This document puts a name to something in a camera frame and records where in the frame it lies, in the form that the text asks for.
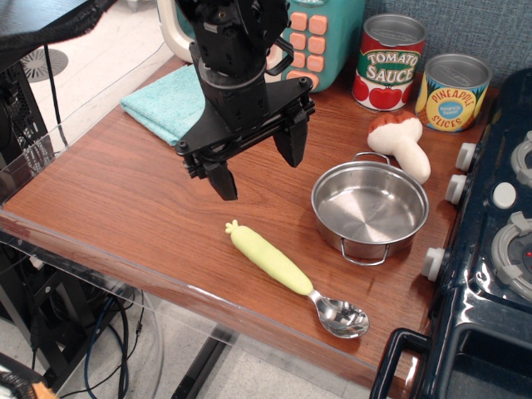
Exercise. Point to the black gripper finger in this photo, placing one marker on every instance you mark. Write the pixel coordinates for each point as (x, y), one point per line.
(290, 136)
(221, 179)

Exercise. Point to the stainless steel pot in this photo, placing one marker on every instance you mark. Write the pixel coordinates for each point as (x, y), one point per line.
(368, 209)

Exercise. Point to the toy microwave teal cream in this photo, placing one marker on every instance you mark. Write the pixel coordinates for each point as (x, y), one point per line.
(324, 34)

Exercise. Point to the pineapple slices can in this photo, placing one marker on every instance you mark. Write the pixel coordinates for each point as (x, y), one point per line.
(452, 92)

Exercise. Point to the tomato sauce can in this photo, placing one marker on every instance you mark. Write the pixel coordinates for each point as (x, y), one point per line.
(390, 52)

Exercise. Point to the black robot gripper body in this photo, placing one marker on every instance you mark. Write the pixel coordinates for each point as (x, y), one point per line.
(237, 44)

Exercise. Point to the spoon with yellow-green handle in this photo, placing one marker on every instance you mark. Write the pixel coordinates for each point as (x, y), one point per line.
(339, 318)

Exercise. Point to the dark blue toy stove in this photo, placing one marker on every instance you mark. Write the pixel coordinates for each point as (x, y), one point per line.
(478, 344)

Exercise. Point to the black table leg frame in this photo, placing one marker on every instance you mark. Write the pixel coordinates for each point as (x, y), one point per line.
(200, 369)

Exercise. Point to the clear acrylic table guard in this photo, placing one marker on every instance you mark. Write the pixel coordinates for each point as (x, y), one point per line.
(116, 201)

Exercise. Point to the plush mushroom toy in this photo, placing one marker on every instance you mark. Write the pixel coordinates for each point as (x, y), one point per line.
(397, 134)

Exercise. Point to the teal folded cloth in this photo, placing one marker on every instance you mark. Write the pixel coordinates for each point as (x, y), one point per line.
(168, 107)

